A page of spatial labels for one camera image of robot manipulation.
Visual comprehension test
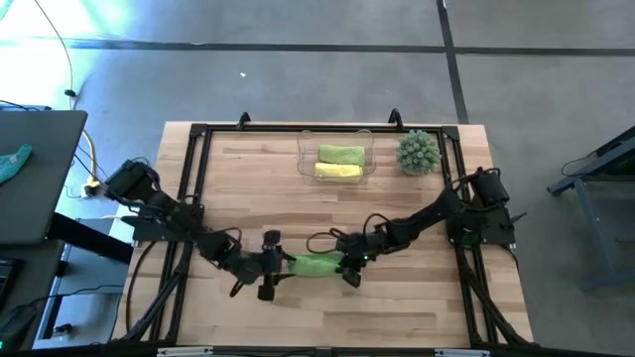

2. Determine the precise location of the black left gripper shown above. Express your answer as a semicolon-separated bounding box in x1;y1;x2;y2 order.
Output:
232;228;298;302

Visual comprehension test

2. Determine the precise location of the black desk crossbar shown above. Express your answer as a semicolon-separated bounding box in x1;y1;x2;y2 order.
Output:
47;211;135;265

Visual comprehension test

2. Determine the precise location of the yellow floor cable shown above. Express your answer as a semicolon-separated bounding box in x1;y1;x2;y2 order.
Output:
33;0;103;192

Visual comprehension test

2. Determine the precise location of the white bracket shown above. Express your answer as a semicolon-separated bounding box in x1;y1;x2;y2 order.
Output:
157;345;214;357
435;348;491;357

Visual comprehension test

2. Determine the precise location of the green artificial plant in pot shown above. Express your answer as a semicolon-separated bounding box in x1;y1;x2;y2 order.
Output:
395;129;443;177

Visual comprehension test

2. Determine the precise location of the clear plastic basket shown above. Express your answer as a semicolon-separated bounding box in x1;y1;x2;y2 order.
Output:
296;128;377;185

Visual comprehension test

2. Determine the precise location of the teal cloth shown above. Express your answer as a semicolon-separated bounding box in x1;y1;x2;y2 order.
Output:
0;143;34;185

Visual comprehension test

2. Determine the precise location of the grey desk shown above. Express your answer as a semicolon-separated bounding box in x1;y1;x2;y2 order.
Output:
0;109;89;247

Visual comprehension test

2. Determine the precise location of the grey-blue side table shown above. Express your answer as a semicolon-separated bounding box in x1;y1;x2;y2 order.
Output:
545;124;635;293

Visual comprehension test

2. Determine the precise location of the black computer mouse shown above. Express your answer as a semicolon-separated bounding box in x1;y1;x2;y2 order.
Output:
0;302;39;351

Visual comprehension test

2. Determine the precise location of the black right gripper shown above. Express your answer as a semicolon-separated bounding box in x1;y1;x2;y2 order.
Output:
334;227;398;290

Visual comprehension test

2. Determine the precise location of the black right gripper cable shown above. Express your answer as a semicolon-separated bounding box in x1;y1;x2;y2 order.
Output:
306;227;348;255

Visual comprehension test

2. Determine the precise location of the green microfiber towel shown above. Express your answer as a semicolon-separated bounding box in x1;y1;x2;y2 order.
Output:
287;251;346;279
317;144;367;167

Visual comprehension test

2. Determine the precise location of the yellow microfiber towel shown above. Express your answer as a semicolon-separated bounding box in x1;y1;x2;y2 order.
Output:
314;162;364;182

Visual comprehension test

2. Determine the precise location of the black metal table frame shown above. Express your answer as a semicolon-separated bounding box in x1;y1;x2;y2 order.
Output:
112;107;537;348

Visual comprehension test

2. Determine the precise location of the black keyboard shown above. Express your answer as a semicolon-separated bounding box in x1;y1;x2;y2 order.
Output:
0;257;22;311

